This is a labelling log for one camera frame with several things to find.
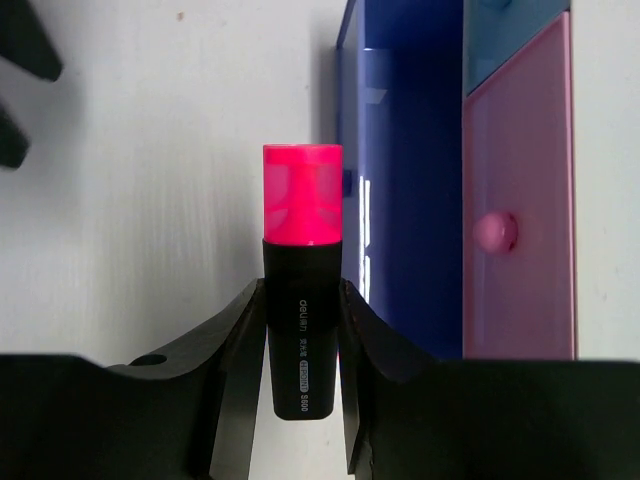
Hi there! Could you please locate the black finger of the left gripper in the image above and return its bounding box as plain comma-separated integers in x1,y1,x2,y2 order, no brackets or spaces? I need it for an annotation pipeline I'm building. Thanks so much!
1,0,63,81

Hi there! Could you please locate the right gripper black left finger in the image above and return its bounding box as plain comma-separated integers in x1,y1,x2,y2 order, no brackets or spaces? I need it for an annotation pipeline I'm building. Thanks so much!
1,280,265,479

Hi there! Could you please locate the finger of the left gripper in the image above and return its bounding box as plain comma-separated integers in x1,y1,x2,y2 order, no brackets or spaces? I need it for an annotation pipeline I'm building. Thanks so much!
0,106,28,168

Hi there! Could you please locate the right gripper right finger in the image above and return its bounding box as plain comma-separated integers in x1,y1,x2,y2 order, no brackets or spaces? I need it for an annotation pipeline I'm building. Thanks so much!
338,282,639,479

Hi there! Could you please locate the pink drawer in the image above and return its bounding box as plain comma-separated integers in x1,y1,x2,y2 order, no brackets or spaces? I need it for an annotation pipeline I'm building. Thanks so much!
462,13,576,360

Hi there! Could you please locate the pink cap highlighter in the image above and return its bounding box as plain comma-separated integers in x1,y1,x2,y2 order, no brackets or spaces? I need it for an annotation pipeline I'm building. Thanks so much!
263,144,343,421

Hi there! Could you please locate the wide purple-blue drawer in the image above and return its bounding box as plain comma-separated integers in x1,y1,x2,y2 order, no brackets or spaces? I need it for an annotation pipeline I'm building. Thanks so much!
336,0,463,359

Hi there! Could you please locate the small blue drawer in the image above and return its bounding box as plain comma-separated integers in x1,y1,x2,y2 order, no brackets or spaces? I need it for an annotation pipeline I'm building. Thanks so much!
463,0,570,94

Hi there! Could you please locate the white mini drawer cabinet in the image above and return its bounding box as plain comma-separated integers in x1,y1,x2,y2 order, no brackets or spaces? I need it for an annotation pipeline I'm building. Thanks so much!
571,0,639,360

